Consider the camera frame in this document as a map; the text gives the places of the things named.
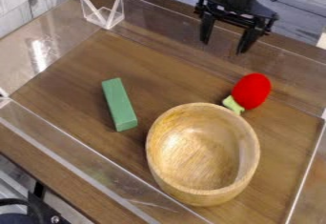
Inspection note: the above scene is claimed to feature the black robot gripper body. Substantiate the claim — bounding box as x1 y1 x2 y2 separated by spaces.
195 0 280 34

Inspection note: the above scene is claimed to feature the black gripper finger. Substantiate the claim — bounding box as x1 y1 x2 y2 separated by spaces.
201 12 216 44
237 25 265 54

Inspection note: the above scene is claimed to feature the red plush strawberry toy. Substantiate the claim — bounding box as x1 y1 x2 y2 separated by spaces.
222 73 272 114

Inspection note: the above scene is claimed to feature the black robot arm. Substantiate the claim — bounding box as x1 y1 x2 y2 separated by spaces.
194 0 280 53

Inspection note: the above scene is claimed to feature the green rectangular block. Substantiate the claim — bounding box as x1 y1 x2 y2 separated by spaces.
102 78 138 132

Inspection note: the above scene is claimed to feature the wooden bowl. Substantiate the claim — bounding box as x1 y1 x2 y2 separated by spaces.
146 102 261 206

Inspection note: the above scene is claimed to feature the clear acrylic corner bracket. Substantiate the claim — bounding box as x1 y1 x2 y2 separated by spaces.
81 0 125 30

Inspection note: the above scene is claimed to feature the black clamp with cable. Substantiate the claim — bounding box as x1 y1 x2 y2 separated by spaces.
0 184 71 224

